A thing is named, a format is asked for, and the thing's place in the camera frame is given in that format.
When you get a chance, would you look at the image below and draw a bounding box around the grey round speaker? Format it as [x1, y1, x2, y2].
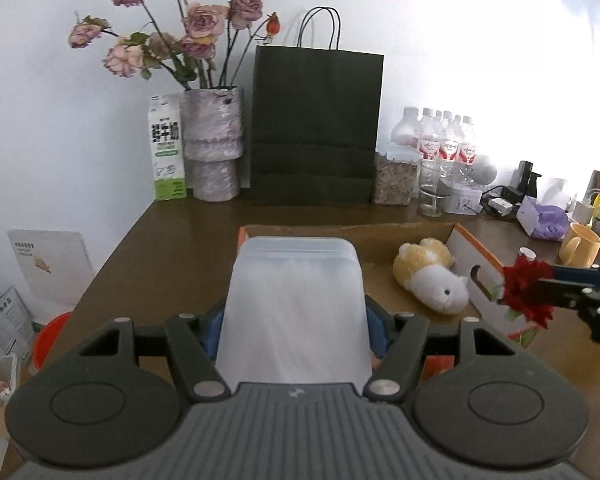
[472, 152, 498, 186]

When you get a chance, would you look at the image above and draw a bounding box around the purple textured vase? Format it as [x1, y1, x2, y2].
[181, 86, 245, 202]

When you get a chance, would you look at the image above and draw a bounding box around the clear cereal jar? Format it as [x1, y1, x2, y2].
[372, 142, 421, 206]

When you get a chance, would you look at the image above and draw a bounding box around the purple tissue pack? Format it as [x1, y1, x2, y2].
[517, 180, 568, 241]

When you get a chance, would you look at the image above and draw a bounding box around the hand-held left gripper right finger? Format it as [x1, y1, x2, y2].
[364, 309, 518, 403]

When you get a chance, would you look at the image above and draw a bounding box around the yellow white plush hamster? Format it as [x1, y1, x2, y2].
[393, 237, 471, 316]

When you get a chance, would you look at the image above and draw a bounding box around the clear glass cup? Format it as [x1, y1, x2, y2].
[418, 160, 453, 218]

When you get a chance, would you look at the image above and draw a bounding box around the dried pink rose bouquet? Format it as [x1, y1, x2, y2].
[69, 0, 283, 92]

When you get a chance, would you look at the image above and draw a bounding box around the white translucent plastic container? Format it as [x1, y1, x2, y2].
[215, 236, 373, 386]

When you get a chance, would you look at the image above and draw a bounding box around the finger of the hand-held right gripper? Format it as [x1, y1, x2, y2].
[550, 259, 600, 291]
[527, 280, 600, 348]

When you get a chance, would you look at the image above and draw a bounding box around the blue white booklet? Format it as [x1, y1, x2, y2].
[0, 285, 35, 361]

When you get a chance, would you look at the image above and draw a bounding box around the red artificial rose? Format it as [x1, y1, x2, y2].
[490, 255, 556, 348]

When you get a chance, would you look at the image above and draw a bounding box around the cardboard box with orange edge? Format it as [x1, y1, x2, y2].
[236, 222, 536, 378]

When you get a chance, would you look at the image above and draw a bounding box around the white floral tin box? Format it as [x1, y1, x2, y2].
[447, 182, 483, 216]

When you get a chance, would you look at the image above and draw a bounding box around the white charger plug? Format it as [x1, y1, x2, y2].
[572, 200, 596, 225]

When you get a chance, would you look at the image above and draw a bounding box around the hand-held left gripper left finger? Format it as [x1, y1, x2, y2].
[77, 309, 231, 403]

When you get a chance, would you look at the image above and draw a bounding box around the white paper calendar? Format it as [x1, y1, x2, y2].
[7, 229, 95, 306]

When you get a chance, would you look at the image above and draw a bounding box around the brown wooden desktop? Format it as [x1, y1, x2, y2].
[0, 195, 600, 480]

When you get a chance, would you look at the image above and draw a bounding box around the yellow mug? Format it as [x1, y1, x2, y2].
[560, 222, 600, 267]

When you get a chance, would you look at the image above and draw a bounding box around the row of clear water bottles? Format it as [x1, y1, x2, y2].
[391, 106, 478, 183]

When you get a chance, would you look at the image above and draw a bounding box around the white green milk carton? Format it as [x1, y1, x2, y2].
[147, 94, 187, 202]

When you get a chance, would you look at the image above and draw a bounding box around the red plastic bucket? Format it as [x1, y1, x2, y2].
[32, 311, 73, 373]

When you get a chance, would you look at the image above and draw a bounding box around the black paper bag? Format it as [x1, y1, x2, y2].
[250, 7, 385, 206]

